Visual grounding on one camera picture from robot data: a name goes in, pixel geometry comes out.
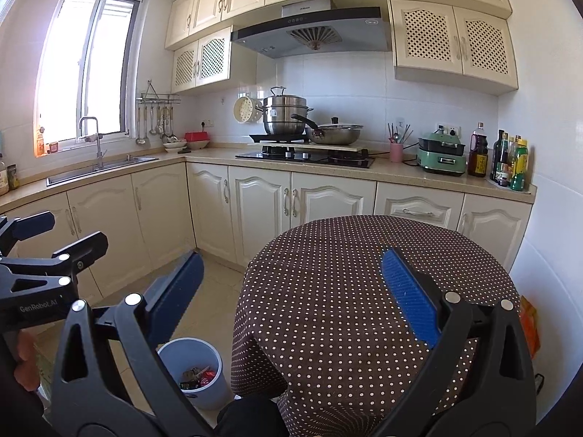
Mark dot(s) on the steel steamer pot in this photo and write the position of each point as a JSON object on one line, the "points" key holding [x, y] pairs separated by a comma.
{"points": [[282, 116]]}

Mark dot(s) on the green electric cooker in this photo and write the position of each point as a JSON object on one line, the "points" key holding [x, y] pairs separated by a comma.
{"points": [[442, 159]]}

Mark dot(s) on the steel wok with lid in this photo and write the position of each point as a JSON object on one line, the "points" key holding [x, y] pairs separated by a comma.
{"points": [[337, 133]]}

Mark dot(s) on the range hood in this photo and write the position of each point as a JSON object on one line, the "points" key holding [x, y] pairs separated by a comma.
{"points": [[314, 36]]}

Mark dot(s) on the wide lattice door cabinet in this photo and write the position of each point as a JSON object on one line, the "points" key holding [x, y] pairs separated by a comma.
{"points": [[451, 41]]}

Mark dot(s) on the light blue plastic bin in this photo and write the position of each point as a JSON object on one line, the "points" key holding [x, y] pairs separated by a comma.
{"points": [[214, 391]]}

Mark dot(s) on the person's left hand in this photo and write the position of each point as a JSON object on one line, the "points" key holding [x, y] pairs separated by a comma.
{"points": [[26, 364]]}

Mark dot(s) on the small lattice door cabinet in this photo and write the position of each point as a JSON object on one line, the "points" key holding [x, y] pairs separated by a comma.
{"points": [[212, 59]]}

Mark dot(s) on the beige kitchen countertop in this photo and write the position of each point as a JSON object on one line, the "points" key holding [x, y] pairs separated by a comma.
{"points": [[214, 157]]}

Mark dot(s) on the large soy sauce bottle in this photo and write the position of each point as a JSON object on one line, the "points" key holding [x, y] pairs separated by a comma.
{"points": [[477, 157]]}

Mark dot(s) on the cream perforated steamer insert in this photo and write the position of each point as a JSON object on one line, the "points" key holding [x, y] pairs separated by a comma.
{"points": [[246, 110]]}

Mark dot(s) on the black glass gas stove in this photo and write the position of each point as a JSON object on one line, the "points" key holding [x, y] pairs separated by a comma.
{"points": [[305, 159]]}

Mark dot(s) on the pink utensil holder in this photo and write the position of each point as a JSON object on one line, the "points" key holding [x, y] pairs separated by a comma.
{"points": [[396, 152]]}

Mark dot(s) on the wall utensil rack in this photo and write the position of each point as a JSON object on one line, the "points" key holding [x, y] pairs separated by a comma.
{"points": [[159, 98]]}

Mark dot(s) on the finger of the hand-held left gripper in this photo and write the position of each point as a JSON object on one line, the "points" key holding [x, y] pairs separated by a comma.
{"points": [[86, 248], [32, 226]]}

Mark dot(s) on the orange bottle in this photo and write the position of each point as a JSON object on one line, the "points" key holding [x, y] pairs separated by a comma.
{"points": [[40, 143]]}

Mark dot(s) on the green bottle yellow label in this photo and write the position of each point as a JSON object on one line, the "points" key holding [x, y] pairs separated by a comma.
{"points": [[518, 168]]}

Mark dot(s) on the steel sink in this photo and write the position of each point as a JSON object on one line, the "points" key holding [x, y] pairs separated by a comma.
{"points": [[104, 168]]}

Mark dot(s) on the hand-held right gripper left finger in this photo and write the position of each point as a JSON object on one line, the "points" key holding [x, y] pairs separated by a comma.
{"points": [[177, 291]]}

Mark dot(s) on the person's left forearm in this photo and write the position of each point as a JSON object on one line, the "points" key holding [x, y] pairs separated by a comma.
{"points": [[18, 414]]}

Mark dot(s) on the small jar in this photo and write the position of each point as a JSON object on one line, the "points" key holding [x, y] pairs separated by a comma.
{"points": [[53, 147]]}

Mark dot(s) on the black induction cooker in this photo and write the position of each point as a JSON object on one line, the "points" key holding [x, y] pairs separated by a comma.
{"points": [[268, 138]]}

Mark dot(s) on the white bowl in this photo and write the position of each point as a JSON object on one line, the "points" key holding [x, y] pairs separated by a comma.
{"points": [[199, 145]]}

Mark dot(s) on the orange bag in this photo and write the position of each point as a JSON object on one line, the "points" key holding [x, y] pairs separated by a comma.
{"points": [[530, 323]]}

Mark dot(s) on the double wall socket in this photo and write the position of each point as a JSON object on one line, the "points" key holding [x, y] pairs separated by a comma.
{"points": [[448, 128]]}

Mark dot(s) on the cream lower cabinets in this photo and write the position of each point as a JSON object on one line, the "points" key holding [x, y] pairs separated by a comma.
{"points": [[259, 209]]}

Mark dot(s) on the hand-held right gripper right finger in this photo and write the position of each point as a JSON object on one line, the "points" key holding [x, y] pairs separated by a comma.
{"points": [[410, 296]]}

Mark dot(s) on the dark glass bottle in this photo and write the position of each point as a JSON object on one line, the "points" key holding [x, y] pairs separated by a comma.
{"points": [[496, 159], [503, 166]]}

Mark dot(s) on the stack of white bowls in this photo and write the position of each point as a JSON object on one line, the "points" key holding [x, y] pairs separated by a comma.
{"points": [[174, 146]]}

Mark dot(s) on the sliding window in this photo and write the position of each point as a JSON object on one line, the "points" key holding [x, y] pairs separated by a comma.
{"points": [[77, 77]]}

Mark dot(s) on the steel kitchen faucet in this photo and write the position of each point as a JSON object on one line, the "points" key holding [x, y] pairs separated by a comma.
{"points": [[98, 150]]}

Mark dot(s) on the person's dark trouser leg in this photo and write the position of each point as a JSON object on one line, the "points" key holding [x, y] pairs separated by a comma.
{"points": [[250, 421]]}

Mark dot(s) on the red drink can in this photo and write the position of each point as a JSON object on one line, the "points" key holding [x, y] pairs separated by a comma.
{"points": [[208, 375]]}

